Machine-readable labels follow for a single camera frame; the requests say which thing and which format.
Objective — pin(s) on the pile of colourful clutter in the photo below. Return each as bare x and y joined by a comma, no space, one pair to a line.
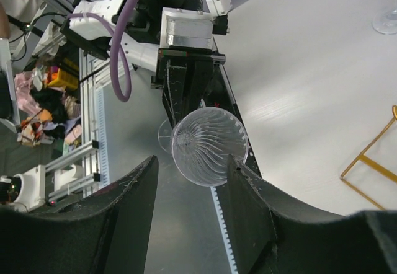
46,95

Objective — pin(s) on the gold wire wine glass rack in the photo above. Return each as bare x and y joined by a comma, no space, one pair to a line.
363,158

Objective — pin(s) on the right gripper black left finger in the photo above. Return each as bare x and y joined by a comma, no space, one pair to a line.
106,232

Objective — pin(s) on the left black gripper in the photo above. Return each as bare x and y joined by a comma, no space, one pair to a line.
171,69

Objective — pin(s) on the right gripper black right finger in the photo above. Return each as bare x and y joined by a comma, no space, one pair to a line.
273,232

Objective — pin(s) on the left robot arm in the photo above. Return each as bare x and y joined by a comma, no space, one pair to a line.
127,33

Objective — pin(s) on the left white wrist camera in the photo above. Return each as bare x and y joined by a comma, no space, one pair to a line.
181,28

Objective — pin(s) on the grey slotted cable duct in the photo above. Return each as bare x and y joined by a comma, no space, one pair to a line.
102,137

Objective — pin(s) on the clear wine glass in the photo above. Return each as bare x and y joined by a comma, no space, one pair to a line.
384,22
201,143

